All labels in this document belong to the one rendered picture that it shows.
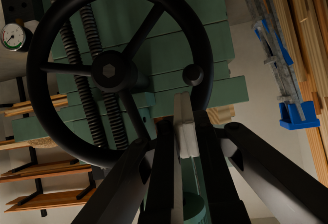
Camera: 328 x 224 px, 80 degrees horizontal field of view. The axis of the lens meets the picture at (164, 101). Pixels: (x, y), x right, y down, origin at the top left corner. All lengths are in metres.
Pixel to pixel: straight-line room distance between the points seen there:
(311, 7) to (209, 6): 1.34
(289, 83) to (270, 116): 1.78
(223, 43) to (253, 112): 2.54
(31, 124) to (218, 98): 0.48
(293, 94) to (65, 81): 1.13
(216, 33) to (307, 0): 1.36
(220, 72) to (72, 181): 3.54
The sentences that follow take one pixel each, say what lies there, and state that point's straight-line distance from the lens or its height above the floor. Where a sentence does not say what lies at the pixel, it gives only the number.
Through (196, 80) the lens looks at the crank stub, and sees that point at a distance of 0.22.
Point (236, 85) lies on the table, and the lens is 0.47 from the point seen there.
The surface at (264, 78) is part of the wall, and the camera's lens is 3.03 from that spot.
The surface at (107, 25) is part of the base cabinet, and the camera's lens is 0.53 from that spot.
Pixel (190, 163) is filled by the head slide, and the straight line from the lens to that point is 0.75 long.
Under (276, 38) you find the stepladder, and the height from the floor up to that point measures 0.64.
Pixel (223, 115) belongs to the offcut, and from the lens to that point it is 0.49.
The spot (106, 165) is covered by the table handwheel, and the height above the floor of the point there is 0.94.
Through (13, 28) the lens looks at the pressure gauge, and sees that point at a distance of 0.58.
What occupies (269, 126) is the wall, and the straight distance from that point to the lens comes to 3.07.
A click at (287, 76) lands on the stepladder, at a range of 1.29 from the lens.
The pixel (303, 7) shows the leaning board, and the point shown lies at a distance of 1.77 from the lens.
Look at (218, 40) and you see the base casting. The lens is 0.48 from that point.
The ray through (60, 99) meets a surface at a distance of 3.05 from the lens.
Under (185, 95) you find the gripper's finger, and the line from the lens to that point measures 0.19.
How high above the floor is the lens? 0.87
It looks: level
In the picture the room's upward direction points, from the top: 169 degrees clockwise
